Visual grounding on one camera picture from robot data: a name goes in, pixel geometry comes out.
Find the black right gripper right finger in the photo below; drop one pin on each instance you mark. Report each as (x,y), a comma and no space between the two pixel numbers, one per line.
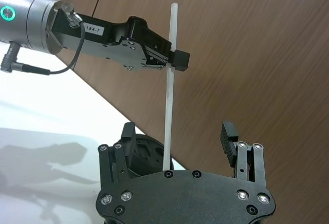
(253,165)

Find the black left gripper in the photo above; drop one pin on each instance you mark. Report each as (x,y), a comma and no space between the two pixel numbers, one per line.
(113,32)

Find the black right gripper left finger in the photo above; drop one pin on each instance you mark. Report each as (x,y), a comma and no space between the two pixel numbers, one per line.
(118,162)

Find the long white plastic stick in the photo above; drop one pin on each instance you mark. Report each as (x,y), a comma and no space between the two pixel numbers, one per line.
(170,111)

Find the black round base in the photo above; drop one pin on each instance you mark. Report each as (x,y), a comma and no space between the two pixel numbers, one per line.
(149,154)

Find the white table cloth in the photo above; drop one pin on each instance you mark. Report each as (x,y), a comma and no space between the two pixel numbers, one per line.
(51,111)

